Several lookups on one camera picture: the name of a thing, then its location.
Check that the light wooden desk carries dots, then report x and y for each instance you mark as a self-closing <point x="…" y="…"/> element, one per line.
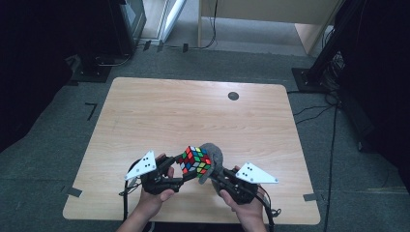
<point x="274" y="11"/>

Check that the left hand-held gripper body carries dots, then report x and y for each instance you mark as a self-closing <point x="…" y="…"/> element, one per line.
<point x="151" y="180"/>

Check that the black stand base plate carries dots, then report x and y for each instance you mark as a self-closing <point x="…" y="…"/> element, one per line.
<point x="92" y="74"/>

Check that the grey floor tape strip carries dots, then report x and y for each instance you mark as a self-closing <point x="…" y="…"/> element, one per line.
<point x="310" y="197"/>
<point x="73" y="191"/>

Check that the multicoloured puzzle cube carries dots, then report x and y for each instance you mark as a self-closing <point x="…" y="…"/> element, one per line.
<point x="195" y="161"/>

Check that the person's right hand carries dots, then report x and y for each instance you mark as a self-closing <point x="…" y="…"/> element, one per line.
<point x="248" y="211"/>

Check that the dark round table grommet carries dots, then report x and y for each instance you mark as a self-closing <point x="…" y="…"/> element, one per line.
<point x="233" y="95"/>

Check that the person's left hand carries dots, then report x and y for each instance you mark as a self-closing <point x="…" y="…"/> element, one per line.
<point x="151" y="204"/>

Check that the white upright panel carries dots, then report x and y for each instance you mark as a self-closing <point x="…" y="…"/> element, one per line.
<point x="170" y="19"/>

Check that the dark curtain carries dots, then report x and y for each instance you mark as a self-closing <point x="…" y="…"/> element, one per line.
<point x="383" y="80"/>
<point x="29" y="64"/>

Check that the black angled floor tape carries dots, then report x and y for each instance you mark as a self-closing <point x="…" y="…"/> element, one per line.
<point x="92" y="111"/>

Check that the black metal stand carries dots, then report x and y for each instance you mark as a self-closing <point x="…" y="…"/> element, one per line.
<point x="317" y="69"/>

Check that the grey cloth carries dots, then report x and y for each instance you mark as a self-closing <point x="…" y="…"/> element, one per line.
<point x="217" y="158"/>

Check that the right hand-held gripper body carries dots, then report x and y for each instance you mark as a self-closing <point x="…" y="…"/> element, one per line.
<point x="251" y="180"/>

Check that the black monitor cabinet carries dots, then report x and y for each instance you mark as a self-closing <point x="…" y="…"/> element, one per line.
<point x="127" y="22"/>

